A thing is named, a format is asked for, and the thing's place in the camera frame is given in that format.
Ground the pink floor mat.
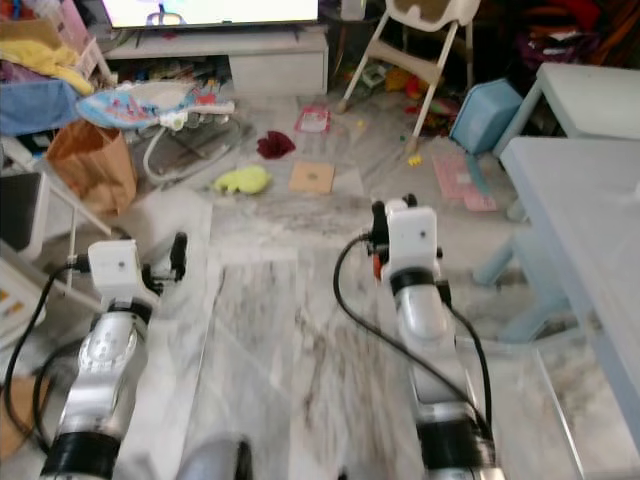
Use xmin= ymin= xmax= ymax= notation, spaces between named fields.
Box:
xmin=432 ymin=151 xmax=500 ymax=213

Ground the square cardboard piece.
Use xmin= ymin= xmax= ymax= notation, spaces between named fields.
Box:
xmin=287 ymin=161 xmax=337 ymax=196

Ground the yellow green plush toy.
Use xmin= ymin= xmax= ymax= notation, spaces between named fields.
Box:
xmin=212 ymin=164 xmax=274 ymax=197

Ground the light blue plastic stool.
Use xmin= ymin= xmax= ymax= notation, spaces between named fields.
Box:
xmin=449 ymin=77 xmax=524 ymax=157

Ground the pink book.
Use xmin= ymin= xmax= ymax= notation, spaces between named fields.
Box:
xmin=294 ymin=102 xmax=332 ymax=135

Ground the brown paper bag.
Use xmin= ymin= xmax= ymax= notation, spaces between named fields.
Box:
xmin=45 ymin=119 xmax=138 ymax=217

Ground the dark red cloth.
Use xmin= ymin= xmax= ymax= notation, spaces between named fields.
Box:
xmin=256 ymin=129 xmax=298 ymax=162

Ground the white rack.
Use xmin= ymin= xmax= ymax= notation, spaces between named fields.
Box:
xmin=0 ymin=255 xmax=53 ymax=336

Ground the colourful baby bouncer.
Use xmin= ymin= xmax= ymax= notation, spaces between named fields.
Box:
xmin=75 ymin=81 xmax=237 ymax=188

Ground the white chair with black seat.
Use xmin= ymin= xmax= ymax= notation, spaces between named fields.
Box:
xmin=0 ymin=150 xmax=97 ymax=266

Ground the light blue plastic table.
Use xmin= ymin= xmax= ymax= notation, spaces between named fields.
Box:
xmin=499 ymin=136 xmax=640 ymax=453
xmin=493 ymin=62 xmax=640 ymax=141

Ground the white baby high chair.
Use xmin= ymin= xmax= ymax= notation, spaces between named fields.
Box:
xmin=337 ymin=0 xmax=477 ymax=153

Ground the white television cabinet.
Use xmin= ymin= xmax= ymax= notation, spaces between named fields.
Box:
xmin=105 ymin=26 xmax=330 ymax=99

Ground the grey robot left leg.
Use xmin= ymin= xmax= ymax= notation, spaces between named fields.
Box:
xmin=175 ymin=436 xmax=254 ymax=480

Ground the brown cardboard box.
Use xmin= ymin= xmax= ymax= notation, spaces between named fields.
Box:
xmin=0 ymin=375 xmax=35 ymax=463

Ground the blue fabric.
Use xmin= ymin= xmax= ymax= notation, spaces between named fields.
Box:
xmin=0 ymin=77 xmax=82 ymax=139

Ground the yellow towel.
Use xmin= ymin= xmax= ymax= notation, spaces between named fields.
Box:
xmin=0 ymin=37 xmax=97 ymax=97

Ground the pink child chair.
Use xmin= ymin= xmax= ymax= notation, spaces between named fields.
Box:
xmin=59 ymin=0 xmax=117 ymax=87

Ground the bright television screen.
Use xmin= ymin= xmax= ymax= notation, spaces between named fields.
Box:
xmin=102 ymin=0 xmax=321 ymax=28

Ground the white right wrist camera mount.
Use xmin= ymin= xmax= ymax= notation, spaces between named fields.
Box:
xmin=385 ymin=206 xmax=440 ymax=277

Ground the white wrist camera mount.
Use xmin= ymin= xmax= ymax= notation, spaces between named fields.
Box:
xmin=385 ymin=206 xmax=440 ymax=277
xmin=87 ymin=239 xmax=152 ymax=307

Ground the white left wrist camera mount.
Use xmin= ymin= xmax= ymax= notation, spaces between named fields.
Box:
xmin=87 ymin=239 xmax=152 ymax=307

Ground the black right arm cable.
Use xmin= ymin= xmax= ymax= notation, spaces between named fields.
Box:
xmin=333 ymin=232 xmax=501 ymax=446

